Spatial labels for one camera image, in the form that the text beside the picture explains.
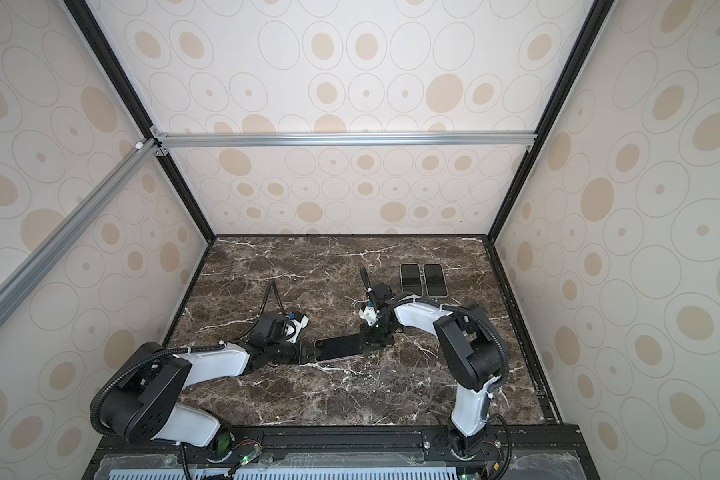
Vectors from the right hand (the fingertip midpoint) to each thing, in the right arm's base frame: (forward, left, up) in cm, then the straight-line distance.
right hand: (363, 348), depth 90 cm
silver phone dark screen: (+26, -17, 0) cm, 31 cm away
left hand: (-2, +11, +3) cm, 12 cm away
